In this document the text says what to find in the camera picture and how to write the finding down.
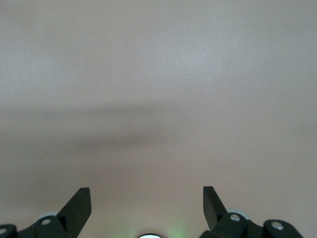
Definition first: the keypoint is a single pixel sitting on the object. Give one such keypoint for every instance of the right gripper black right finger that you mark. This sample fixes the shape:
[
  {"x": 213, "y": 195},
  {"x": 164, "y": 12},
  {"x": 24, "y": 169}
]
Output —
[{"x": 213, "y": 210}]

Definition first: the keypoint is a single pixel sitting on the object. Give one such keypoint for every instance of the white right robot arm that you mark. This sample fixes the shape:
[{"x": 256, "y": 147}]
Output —
[{"x": 149, "y": 236}]

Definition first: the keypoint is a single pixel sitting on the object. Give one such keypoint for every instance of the brown table mat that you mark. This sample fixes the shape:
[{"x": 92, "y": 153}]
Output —
[{"x": 158, "y": 99}]

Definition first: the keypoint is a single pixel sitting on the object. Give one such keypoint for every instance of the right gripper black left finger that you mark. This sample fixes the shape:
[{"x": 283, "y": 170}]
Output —
[{"x": 75, "y": 210}]

